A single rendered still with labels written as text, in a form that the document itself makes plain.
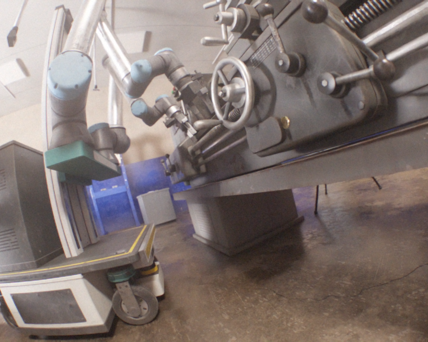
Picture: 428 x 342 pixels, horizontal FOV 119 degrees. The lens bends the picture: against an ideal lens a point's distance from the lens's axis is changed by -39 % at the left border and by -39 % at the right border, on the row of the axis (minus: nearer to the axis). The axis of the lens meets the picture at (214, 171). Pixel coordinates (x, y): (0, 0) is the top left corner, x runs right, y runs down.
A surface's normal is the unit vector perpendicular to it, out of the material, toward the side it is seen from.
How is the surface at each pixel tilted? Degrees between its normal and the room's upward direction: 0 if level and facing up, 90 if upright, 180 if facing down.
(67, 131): 70
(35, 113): 90
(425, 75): 90
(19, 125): 90
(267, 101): 90
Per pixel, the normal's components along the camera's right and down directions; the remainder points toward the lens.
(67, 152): 0.24, -0.11
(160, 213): 0.46, -0.18
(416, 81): -0.89, 0.23
